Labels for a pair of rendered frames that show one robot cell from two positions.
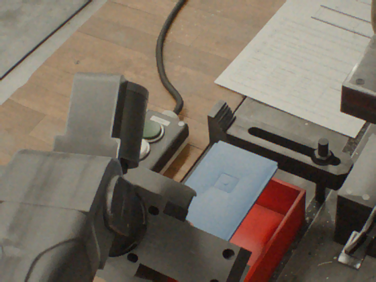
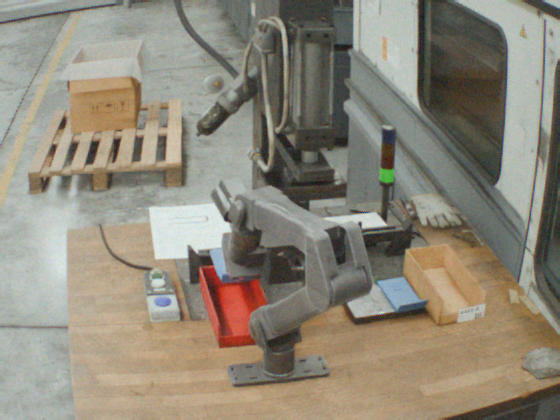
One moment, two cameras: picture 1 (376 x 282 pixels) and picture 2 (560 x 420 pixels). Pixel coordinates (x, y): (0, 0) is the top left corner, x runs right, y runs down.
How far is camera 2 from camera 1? 125 cm
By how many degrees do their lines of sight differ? 45
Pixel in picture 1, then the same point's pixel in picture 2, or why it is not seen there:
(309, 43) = (179, 233)
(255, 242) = (240, 296)
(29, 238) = (277, 200)
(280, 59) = (174, 242)
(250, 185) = not seen: hidden behind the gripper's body
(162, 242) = (269, 237)
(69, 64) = (80, 276)
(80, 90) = (227, 183)
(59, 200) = (271, 193)
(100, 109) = (238, 186)
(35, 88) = (76, 288)
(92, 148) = not seen: hidden behind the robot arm
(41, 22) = not seen: outside the picture
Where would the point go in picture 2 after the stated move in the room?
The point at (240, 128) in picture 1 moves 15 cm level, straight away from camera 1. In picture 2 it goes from (203, 253) to (165, 230)
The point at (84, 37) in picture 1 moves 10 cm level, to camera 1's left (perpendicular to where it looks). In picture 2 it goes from (74, 265) to (47, 278)
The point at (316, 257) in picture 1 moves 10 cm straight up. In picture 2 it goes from (268, 291) to (269, 253)
